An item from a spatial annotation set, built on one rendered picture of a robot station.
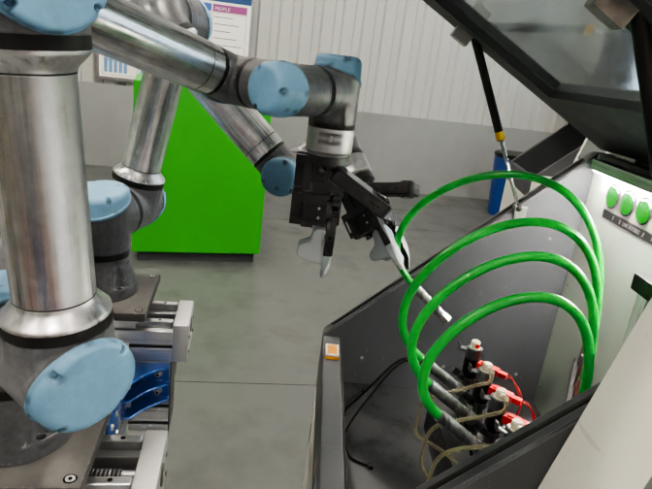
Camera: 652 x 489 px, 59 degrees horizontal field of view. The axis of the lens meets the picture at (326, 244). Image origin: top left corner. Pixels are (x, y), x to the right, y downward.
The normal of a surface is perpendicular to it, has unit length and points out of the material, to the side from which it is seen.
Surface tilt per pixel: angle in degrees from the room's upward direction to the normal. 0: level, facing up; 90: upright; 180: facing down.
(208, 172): 90
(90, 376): 98
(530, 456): 90
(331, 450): 0
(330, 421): 0
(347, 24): 90
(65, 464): 0
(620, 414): 76
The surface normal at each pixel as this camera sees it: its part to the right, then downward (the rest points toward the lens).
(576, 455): -0.94, -0.33
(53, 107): 0.79, 0.27
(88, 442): 0.11, -0.95
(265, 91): -0.64, 0.16
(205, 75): 0.58, 0.66
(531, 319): 0.00, 0.30
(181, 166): 0.27, 0.33
